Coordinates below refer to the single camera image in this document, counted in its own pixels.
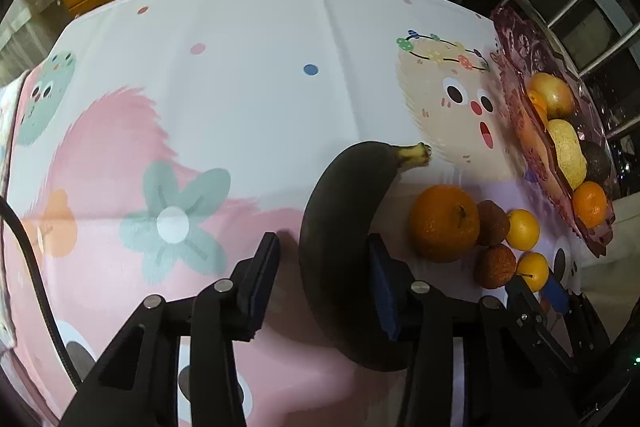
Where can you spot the cartoon printed tablecloth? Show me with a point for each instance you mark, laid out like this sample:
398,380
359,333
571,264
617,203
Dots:
240,107

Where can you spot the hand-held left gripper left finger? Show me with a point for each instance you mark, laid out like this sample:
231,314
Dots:
260,284

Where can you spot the dark avocado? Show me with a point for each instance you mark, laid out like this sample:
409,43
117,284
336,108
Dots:
598,163

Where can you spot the pastel floral blanket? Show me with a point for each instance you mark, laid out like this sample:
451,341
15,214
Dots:
7,157

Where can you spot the dark overripe banana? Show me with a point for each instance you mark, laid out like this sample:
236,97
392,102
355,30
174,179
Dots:
340,217

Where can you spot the small tangerine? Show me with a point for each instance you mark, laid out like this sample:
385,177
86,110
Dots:
537,104
531,135
590,205

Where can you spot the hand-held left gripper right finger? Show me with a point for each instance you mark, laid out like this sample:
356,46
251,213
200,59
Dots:
386,294

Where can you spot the yellow pear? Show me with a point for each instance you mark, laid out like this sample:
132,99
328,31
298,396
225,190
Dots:
567,155

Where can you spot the red apple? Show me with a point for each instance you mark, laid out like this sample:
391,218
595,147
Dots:
553,96

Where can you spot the white floral curtain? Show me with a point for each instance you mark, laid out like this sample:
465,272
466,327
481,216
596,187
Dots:
617,257

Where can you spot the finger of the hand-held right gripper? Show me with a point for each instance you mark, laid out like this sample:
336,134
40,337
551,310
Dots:
556,294
530,312

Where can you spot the yellow kumquat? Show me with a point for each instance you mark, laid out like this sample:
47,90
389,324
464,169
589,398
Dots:
533,271
524,230

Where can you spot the purple glass bowl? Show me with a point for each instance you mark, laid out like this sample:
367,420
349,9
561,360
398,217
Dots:
520,52

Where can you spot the large tangerine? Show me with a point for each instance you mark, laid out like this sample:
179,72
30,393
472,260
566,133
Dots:
442,224

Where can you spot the brown lychee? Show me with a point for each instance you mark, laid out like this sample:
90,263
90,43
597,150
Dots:
494,223
495,266

